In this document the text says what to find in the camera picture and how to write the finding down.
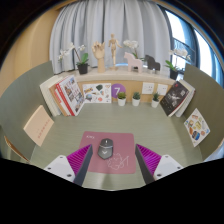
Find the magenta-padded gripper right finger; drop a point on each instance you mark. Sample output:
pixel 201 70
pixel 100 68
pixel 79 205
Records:
pixel 168 165

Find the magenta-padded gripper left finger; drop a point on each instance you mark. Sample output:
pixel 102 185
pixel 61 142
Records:
pixel 59 166

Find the dark grey computer mouse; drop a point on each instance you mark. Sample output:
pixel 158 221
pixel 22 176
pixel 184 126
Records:
pixel 105 148

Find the pink mouse pad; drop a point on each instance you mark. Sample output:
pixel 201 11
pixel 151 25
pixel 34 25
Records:
pixel 125 146

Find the peach card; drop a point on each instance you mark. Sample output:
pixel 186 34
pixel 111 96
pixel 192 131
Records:
pixel 38 126

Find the white sheet with colourful stickers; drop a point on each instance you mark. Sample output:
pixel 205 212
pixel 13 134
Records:
pixel 196 127

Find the wooden chair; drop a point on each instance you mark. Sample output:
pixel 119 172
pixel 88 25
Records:
pixel 14 150

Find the small plant in white pot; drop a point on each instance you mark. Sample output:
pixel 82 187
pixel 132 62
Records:
pixel 136 102
pixel 155 103
pixel 121 102

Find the black book with red spine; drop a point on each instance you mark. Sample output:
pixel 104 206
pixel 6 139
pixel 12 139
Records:
pixel 174 98

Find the brown book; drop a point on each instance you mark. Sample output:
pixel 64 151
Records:
pixel 56 99

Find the white books stack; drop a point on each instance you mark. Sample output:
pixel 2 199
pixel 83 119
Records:
pixel 188 100

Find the white book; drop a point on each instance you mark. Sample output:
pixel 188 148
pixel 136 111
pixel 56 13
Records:
pixel 48 95

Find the red-spined photo magazine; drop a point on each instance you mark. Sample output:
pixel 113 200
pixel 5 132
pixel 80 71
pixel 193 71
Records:
pixel 71 95

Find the green desk partition panel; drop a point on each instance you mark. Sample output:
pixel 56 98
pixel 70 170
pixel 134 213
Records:
pixel 210 96
pixel 23 90

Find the white picture collage sheet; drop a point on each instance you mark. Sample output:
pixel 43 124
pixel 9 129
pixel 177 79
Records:
pixel 96 93

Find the white orchid in black pot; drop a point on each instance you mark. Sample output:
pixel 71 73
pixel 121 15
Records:
pixel 130 44
pixel 82 68
pixel 174 74

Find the purple round sign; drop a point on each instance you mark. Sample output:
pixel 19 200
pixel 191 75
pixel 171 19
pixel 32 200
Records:
pixel 116 89

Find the wooden ledge shelf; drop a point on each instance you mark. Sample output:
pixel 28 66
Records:
pixel 133 76

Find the black horse figurine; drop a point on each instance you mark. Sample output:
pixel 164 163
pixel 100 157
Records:
pixel 152 63

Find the pink horse figurine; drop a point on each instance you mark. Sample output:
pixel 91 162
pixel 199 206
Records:
pixel 133 62

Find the wooden hand model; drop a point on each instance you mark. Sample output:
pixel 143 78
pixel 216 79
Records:
pixel 99 55

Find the wooden artist mannequin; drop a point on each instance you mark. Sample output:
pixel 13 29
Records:
pixel 114 46

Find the window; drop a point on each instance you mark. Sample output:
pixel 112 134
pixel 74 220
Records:
pixel 183 33

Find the light grey curtain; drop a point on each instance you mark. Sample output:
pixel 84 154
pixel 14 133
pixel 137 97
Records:
pixel 100 20

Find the white wall socket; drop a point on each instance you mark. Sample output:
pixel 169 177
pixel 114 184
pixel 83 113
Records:
pixel 148 88
pixel 162 89

